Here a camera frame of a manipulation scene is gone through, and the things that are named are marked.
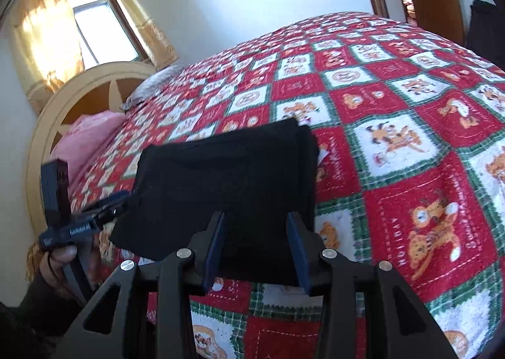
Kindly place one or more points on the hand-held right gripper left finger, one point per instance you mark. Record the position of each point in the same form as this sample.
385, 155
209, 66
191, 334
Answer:
215, 252

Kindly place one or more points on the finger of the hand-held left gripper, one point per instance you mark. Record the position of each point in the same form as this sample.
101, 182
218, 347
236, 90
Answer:
108, 205

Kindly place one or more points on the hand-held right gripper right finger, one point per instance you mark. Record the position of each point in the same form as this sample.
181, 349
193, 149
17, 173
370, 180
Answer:
300, 254

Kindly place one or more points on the black pants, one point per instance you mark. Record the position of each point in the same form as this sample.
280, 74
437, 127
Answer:
236, 169

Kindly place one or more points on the person's left forearm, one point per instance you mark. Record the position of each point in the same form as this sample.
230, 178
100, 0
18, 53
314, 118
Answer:
47, 307

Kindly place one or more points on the person's left hand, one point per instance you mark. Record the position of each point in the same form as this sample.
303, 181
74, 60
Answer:
55, 268

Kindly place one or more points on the pink pillow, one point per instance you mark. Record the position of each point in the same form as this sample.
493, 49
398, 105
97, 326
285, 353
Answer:
86, 138

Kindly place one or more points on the cream wooden headboard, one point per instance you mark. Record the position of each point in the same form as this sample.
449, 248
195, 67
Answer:
47, 122

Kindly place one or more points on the grey pillow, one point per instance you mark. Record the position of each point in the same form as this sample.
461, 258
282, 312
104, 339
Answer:
154, 83

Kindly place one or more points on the person's dark clothing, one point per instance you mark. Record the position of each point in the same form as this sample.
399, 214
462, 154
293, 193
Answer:
14, 335

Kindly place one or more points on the yellow curtain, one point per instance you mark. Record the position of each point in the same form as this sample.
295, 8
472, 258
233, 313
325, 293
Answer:
43, 39
146, 20

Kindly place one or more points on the window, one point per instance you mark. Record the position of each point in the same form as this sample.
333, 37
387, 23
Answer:
98, 27

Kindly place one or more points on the red checked printed blanket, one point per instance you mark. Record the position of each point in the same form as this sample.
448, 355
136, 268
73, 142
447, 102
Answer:
394, 106

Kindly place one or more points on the black bag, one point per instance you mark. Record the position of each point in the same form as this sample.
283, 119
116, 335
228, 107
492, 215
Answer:
481, 27

